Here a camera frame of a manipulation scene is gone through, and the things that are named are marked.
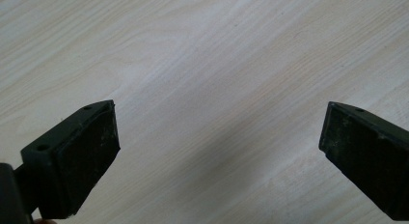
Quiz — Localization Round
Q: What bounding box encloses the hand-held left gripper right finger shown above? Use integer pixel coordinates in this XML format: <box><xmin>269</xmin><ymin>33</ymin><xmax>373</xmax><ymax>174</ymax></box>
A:
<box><xmin>318</xmin><ymin>100</ymin><xmax>409</xmax><ymax>222</ymax></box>

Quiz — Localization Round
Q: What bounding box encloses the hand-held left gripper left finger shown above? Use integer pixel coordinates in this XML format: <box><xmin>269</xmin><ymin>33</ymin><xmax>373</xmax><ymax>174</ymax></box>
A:
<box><xmin>14</xmin><ymin>99</ymin><xmax>122</xmax><ymax>220</ymax></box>

